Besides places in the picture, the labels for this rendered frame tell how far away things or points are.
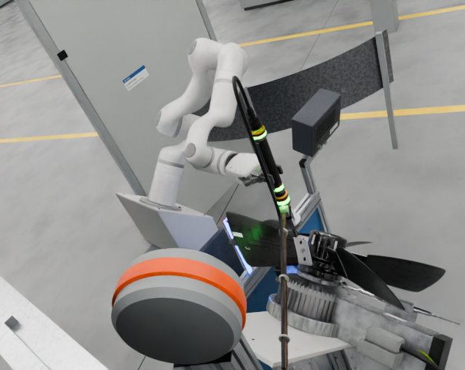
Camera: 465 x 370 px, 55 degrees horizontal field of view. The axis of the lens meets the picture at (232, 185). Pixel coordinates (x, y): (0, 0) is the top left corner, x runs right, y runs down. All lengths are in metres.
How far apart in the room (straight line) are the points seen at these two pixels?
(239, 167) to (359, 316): 0.56
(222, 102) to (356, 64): 1.91
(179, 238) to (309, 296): 0.75
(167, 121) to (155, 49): 1.38
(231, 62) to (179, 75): 1.85
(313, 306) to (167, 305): 0.93
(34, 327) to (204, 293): 0.18
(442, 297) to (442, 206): 0.71
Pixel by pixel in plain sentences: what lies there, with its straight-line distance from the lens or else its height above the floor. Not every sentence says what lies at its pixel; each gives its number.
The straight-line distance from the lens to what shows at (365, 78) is 3.36.
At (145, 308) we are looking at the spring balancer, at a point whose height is 1.93.
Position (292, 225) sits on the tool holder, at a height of 1.32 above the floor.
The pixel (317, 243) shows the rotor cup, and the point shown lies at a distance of 1.43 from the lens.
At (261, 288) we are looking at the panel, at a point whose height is 0.72.
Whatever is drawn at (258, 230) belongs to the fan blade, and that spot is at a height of 1.38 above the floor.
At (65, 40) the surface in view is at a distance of 2.89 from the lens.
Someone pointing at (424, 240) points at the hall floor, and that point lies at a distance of 3.06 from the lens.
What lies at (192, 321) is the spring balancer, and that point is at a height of 1.90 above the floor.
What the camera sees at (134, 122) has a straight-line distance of 3.15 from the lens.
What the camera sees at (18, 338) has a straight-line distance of 0.40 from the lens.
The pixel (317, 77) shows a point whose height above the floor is 0.86.
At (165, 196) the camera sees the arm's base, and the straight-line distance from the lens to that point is 1.93.
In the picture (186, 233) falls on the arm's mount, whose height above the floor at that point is 1.06.
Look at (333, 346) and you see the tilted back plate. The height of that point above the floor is 1.14.
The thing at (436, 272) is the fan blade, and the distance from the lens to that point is 1.50.
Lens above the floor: 2.29
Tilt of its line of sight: 36 degrees down
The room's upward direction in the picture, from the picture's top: 24 degrees counter-clockwise
